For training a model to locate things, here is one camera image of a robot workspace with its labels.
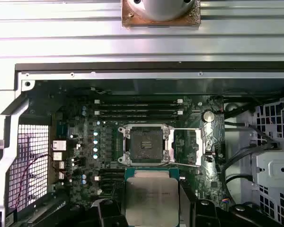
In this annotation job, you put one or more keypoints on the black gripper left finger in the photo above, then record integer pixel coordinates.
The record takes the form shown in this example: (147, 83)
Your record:
(109, 212)

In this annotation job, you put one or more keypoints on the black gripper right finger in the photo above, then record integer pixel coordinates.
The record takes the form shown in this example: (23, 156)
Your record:
(187, 208)

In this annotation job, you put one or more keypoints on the silver topped CPU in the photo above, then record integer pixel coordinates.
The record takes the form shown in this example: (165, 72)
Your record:
(151, 198)

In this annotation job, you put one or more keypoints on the CPU socket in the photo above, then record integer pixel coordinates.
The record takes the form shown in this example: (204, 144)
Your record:
(144, 144)

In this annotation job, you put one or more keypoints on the small silver capacitor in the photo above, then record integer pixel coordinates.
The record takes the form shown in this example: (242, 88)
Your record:
(95, 149)
(95, 134)
(95, 156)
(95, 142)

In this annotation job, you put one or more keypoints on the silver port housing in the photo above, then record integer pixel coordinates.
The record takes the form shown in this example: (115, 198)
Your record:
(59, 165)
(58, 156)
(59, 145)

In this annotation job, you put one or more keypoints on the round coin battery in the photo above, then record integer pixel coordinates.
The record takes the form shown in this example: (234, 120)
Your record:
(208, 116)

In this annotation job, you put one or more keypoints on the green motherboard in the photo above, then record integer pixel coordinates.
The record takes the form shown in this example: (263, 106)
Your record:
(194, 111)

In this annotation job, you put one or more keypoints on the metal disk cage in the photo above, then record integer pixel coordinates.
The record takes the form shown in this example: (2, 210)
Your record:
(274, 165)

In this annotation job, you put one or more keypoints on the black open PC case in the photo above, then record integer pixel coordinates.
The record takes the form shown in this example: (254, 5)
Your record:
(142, 75)

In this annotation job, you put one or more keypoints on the brown square base plate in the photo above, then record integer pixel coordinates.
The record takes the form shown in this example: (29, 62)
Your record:
(132, 23)

